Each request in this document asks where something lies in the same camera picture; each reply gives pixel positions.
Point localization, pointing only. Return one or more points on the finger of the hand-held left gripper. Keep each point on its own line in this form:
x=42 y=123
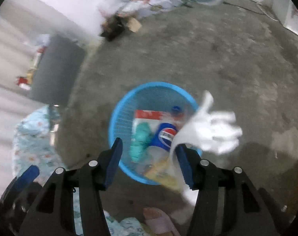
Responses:
x=23 y=179

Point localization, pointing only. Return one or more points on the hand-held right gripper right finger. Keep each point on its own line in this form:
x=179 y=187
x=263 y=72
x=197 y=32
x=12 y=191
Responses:
x=185 y=167

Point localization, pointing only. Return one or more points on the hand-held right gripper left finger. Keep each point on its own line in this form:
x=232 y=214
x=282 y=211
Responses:
x=113 y=163

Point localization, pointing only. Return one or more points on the green plastic bag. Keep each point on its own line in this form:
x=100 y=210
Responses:
x=141 y=137

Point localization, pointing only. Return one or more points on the blue label plastic bottle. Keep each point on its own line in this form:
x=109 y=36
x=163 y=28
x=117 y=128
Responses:
x=163 y=134

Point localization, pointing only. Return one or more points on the white glove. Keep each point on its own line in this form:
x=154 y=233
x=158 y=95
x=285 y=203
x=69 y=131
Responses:
x=213 y=130

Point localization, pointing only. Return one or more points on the blue plastic basket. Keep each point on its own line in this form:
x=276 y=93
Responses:
x=124 y=118

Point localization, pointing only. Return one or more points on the red and white snack packet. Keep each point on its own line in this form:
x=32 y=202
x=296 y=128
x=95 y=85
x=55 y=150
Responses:
x=149 y=115

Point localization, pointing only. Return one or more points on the blue floral tablecloth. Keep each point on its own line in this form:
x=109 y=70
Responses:
x=33 y=137

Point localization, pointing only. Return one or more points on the person's foot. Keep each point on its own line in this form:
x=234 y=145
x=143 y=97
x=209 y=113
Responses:
x=151 y=213

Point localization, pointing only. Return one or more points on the metal table leg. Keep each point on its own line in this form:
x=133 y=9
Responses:
x=54 y=127

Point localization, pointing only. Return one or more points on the red thermos flask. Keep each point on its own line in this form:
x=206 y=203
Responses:
x=23 y=82

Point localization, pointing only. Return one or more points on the grey cabinet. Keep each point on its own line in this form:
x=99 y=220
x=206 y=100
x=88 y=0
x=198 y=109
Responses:
x=58 y=71

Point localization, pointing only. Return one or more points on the yellow packets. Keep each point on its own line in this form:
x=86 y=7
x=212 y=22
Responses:
x=32 y=71

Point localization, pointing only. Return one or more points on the dark brown clutter heap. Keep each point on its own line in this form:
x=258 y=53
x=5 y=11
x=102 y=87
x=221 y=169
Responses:
x=112 y=30

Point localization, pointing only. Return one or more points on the white plastic bag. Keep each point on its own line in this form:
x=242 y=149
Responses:
x=42 y=40

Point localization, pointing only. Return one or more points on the cardboard piece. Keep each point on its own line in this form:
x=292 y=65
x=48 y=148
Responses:
x=134 y=24

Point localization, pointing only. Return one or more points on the white printed packaging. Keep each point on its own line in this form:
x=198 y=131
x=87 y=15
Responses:
x=154 y=5

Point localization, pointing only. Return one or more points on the white printed appliance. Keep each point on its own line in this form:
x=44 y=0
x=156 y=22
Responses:
x=291 y=12

